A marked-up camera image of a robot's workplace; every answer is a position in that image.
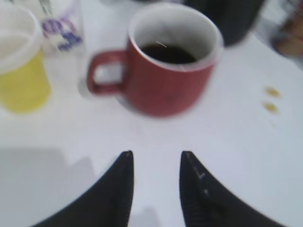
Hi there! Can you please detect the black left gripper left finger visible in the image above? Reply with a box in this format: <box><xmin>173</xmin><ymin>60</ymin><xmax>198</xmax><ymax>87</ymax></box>
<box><xmin>36</xmin><ymin>151</ymin><xmax>134</xmax><ymax>227</ymax></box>

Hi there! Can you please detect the white yogurt drink bottle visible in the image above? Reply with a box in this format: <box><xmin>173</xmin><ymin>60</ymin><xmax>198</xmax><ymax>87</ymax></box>
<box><xmin>30</xmin><ymin>0</ymin><xmax>84</xmax><ymax>57</ymax></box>

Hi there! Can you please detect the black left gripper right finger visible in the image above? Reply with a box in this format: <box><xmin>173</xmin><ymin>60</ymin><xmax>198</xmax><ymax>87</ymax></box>
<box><xmin>179</xmin><ymin>151</ymin><xmax>280</xmax><ymax>227</ymax></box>

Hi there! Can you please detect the red ceramic mug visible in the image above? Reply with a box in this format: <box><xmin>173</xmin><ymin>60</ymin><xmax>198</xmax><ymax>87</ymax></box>
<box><xmin>87</xmin><ymin>2</ymin><xmax>223</xmax><ymax>117</ymax></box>

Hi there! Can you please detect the Nescafe coffee bottle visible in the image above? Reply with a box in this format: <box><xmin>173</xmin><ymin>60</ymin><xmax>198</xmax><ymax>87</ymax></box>
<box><xmin>271</xmin><ymin>0</ymin><xmax>303</xmax><ymax>58</ymax></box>

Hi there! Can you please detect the yellow paper cup stack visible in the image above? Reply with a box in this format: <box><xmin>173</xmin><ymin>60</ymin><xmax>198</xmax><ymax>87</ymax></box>
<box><xmin>0</xmin><ymin>2</ymin><xmax>51</xmax><ymax>114</ymax></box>

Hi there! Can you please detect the black ceramic mug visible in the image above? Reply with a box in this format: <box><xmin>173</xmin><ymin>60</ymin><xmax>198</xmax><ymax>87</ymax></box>
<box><xmin>184</xmin><ymin>0</ymin><xmax>265</xmax><ymax>46</ymax></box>

